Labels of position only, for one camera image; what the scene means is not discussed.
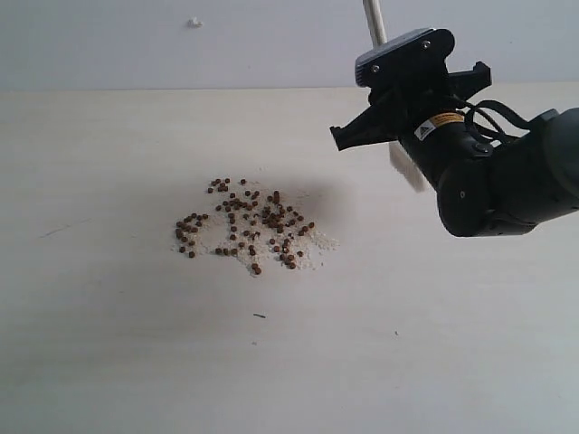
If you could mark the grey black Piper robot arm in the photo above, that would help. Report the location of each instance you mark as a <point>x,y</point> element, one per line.
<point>494,172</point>

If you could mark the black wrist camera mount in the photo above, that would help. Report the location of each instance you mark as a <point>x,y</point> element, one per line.
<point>400,56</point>

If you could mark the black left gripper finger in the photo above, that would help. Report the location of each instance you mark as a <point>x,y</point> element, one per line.
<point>382,122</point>

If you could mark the small white wall hook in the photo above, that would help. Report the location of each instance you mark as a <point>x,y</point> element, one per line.
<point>194,22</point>

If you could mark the white wooden paint brush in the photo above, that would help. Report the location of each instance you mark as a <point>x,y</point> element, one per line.
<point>399,160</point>

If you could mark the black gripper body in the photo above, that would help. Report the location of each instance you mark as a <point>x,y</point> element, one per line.
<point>437,139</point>

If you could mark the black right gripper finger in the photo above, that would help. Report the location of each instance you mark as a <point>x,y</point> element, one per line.
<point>466,84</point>

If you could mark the brown pellets and crumbs pile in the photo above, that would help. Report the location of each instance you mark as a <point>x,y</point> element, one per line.
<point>252,223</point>

